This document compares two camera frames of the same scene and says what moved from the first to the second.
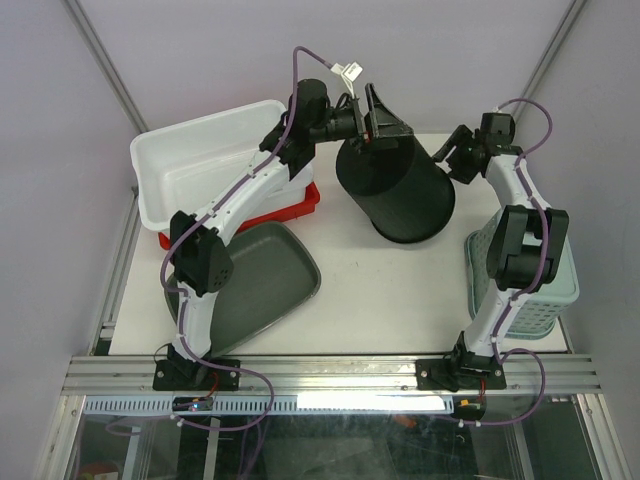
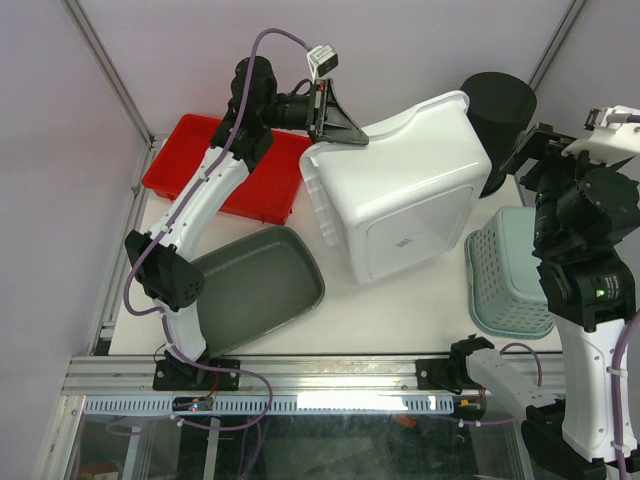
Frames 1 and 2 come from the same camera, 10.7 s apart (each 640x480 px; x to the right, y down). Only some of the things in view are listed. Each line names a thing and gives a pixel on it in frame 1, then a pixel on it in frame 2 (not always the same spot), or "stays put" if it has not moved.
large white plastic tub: x=184 y=166 -> x=407 y=196
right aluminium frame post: x=549 y=54 stays put
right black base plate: x=465 y=373 stays put
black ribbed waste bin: x=401 y=189 -> x=499 y=107
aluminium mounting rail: x=127 y=375 stays put
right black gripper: x=457 y=171 -> x=538 y=143
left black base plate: x=200 y=377 stays put
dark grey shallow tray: x=274 y=274 stays put
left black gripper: x=381 y=122 -> x=328 y=118
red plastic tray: x=312 y=199 -> x=268 y=193
